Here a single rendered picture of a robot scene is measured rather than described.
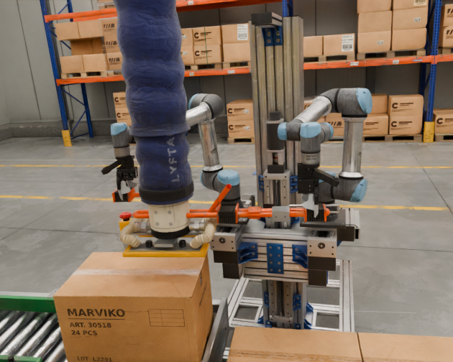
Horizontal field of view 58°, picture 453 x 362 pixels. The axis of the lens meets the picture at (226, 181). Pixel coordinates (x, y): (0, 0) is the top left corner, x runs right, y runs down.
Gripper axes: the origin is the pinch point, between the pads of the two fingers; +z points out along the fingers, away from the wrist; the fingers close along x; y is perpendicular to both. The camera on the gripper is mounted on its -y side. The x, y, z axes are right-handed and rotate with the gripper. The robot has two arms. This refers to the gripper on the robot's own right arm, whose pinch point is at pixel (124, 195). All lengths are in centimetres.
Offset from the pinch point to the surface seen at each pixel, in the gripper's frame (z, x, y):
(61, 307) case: 36, -42, -17
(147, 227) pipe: 5.2, -27.7, 20.0
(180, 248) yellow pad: 10, -37, 37
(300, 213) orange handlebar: -1, -29, 84
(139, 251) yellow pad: 10.6, -39.0, 20.0
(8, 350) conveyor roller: 70, -28, -59
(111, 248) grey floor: 124, 191, -105
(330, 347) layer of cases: 70, -20, 97
